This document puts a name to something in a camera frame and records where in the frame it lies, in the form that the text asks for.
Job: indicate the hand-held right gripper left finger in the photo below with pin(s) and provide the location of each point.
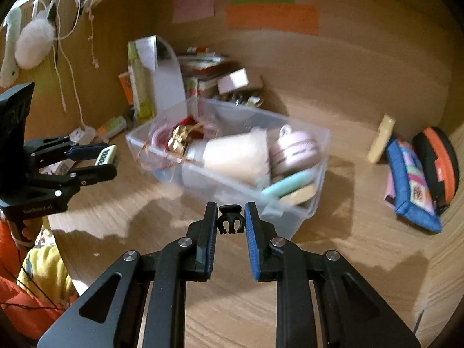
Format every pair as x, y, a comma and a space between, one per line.
211, 241

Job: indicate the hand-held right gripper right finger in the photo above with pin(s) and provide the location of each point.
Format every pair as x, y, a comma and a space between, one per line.
251, 241

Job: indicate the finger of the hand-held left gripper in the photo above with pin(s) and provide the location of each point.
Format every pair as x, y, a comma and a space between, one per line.
94, 174
85, 152

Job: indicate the white patterned hair clip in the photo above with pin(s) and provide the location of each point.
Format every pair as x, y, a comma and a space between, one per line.
106, 156

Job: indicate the black hair clip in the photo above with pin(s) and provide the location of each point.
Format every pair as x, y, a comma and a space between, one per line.
230, 210

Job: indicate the clear plastic storage box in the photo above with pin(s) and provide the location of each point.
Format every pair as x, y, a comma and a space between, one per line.
235, 188

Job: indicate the frosted plastic jar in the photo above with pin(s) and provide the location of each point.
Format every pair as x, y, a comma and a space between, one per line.
232, 156

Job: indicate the gold ribbon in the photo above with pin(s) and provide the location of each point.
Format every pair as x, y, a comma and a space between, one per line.
179, 137

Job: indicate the pink round case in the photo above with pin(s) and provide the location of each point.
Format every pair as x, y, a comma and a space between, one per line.
293, 152

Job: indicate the red pouch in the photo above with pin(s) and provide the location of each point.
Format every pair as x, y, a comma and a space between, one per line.
188, 121

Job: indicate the wooden desktop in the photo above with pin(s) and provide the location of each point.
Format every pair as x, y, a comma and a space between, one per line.
362, 261

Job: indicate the person's left hand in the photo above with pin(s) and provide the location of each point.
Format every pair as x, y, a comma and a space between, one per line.
36, 230

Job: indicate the small orange tube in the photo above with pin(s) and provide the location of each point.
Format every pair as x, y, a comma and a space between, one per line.
112, 127

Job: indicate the pale powder puff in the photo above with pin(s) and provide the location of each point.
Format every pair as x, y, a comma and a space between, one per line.
301, 194

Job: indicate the mint green flat case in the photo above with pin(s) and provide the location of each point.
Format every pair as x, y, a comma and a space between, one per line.
290, 183

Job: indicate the pink striped bag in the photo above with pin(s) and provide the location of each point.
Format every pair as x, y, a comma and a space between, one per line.
159, 136

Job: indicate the orange box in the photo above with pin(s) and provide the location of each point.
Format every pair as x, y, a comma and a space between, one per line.
125, 87

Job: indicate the yellow-green spray bottle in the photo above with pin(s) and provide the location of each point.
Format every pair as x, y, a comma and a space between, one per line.
139, 87

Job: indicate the white fluffy plush toy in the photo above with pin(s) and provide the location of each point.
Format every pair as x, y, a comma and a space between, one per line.
32, 43

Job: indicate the pale green plush toy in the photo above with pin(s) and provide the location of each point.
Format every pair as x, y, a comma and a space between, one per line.
9, 36

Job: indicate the yellow garment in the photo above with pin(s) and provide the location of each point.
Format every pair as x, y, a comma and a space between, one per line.
47, 268

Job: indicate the white folded paper sheet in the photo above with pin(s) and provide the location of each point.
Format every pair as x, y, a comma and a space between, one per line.
166, 79

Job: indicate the white box coloured dots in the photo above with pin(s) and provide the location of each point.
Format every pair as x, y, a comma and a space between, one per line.
192, 87

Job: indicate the stack of books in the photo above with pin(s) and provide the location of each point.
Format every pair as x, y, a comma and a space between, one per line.
203, 63

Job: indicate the small pink box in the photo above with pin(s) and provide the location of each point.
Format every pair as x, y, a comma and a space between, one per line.
234, 79

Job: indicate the yellow sunscreen bottle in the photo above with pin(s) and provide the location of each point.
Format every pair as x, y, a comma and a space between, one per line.
380, 137

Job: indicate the blue patchwork pouch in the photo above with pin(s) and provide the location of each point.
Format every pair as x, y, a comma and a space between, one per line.
409, 188

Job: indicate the pink paper note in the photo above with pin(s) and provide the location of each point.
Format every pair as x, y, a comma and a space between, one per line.
194, 5

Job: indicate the orange black zip case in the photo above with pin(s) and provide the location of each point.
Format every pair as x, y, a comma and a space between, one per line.
440, 159

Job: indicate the orange paper note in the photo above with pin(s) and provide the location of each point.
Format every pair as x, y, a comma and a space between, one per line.
272, 20

